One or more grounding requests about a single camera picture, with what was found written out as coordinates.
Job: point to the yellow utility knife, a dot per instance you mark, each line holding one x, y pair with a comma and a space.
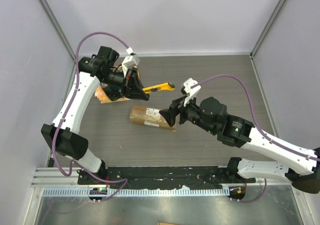
167, 86

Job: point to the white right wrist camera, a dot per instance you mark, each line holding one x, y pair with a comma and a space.
189, 89

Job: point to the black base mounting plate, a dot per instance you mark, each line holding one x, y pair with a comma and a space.
175, 177

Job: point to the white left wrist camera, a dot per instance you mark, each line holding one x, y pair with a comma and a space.
130, 61

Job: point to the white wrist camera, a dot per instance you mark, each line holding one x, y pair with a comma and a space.
130, 61
189, 89

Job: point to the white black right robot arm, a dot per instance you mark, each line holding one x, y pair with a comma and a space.
290, 163

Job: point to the black patterned tray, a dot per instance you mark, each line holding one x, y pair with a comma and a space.
113, 92

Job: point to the cardboard box on floor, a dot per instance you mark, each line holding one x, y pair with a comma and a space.
166, 223

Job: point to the brown cardboard express box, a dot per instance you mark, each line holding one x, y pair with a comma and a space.
149, 116

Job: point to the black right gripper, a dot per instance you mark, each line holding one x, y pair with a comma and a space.
170, 113

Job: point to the white slotted cable duct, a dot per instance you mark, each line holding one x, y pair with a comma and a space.
96, 192

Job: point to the orange checkered cloth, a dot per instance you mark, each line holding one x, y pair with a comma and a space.
103, 70

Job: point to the aluminium frame rail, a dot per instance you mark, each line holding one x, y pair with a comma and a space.
52, 177

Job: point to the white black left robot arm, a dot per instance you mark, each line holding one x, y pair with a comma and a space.
62, 135

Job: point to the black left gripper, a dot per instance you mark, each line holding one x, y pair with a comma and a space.
133, 89

